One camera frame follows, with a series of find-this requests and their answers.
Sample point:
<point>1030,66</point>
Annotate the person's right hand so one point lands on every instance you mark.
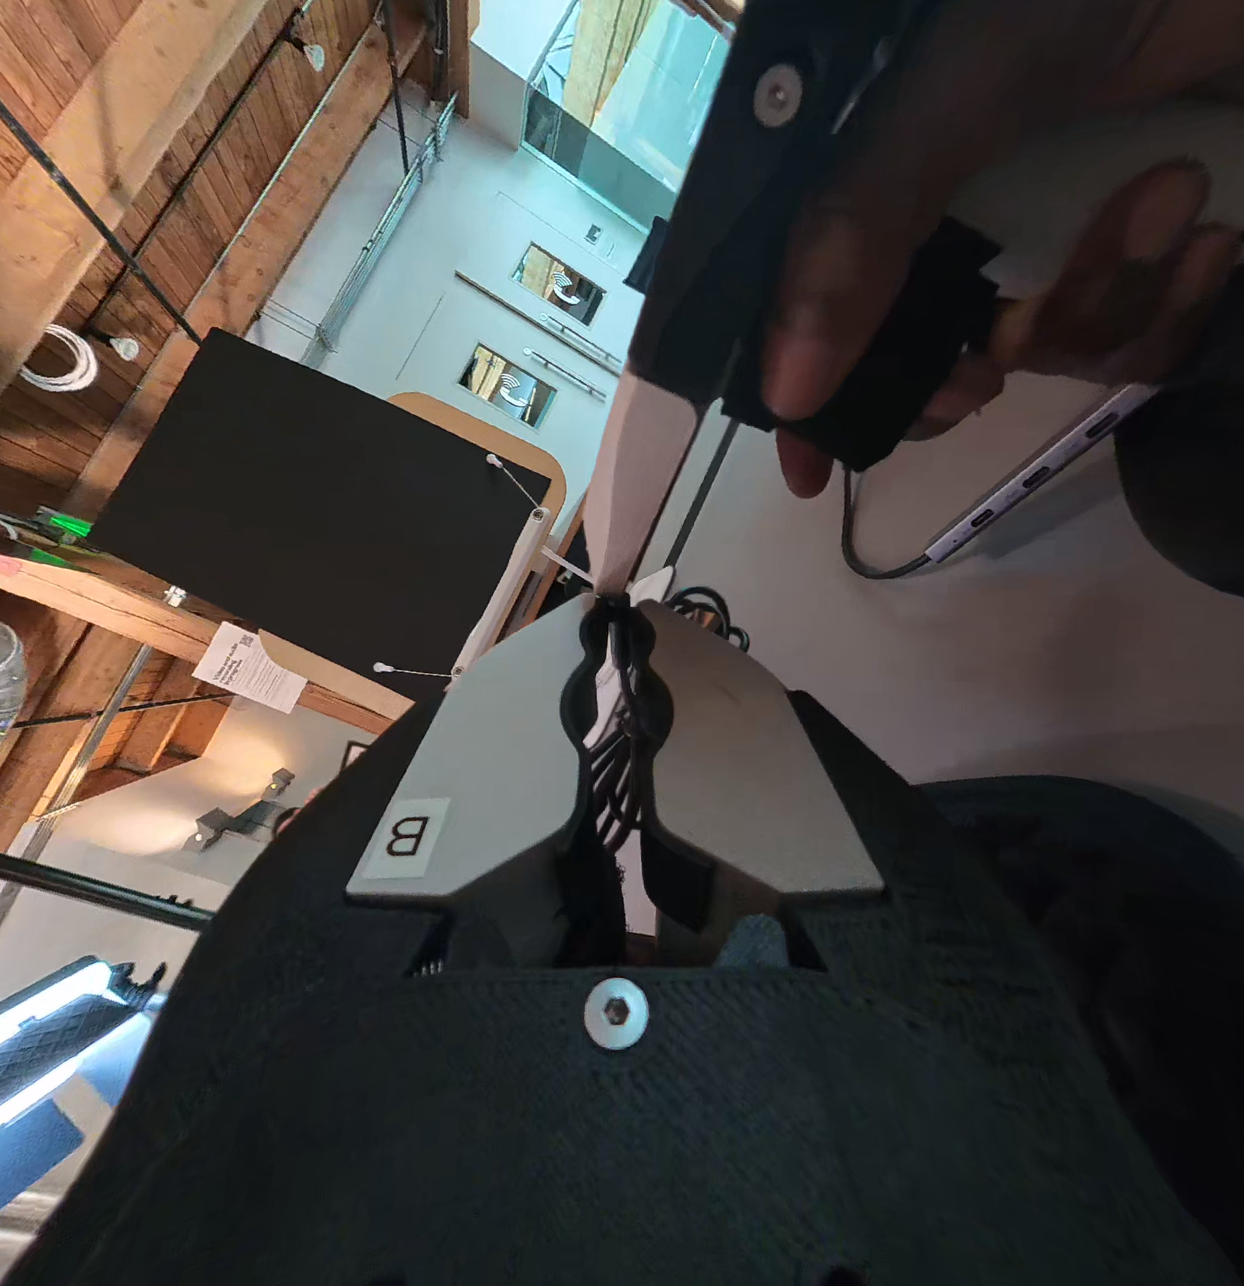
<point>833,331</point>

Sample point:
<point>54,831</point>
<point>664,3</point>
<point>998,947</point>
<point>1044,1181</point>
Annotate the white door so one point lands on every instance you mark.
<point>482,300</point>

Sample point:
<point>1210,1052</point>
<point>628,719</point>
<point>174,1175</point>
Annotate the dark cloth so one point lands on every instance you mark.
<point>1135,954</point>

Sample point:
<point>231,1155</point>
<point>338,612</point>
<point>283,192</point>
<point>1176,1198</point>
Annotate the glass balustrade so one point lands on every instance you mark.
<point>622,100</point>

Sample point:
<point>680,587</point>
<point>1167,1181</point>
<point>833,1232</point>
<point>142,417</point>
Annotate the white post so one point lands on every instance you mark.
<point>511,583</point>

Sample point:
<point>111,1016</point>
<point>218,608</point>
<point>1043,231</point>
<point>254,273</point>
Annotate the led light panel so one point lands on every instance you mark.
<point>39,994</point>

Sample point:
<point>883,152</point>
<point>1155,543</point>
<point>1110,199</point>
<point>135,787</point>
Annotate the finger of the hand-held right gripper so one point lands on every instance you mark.
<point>631,472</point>

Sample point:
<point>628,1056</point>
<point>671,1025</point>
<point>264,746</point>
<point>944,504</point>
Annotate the grey usb hub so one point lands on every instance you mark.
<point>1044,472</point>

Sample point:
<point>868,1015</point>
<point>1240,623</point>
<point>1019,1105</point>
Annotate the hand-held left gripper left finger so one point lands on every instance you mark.
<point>482,763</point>

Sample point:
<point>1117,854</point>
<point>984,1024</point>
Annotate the track spotlight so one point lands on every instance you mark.
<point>119,344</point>
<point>313,51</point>

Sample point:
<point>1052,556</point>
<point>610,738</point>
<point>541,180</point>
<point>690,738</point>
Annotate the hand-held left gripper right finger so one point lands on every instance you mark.
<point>753,783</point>

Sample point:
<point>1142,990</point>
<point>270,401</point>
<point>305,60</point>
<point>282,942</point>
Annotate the green lit sign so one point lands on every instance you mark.
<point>64,524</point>

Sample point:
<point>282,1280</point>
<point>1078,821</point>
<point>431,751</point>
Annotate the grey wall fixture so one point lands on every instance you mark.
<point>240,818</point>

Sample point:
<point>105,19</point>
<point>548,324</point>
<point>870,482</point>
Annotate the black board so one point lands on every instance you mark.
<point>310,482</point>

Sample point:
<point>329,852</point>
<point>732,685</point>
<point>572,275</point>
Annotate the white paper sheet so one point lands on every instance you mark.
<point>251,667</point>

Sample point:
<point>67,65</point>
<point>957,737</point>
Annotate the black stand pole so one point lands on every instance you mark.
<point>79,883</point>

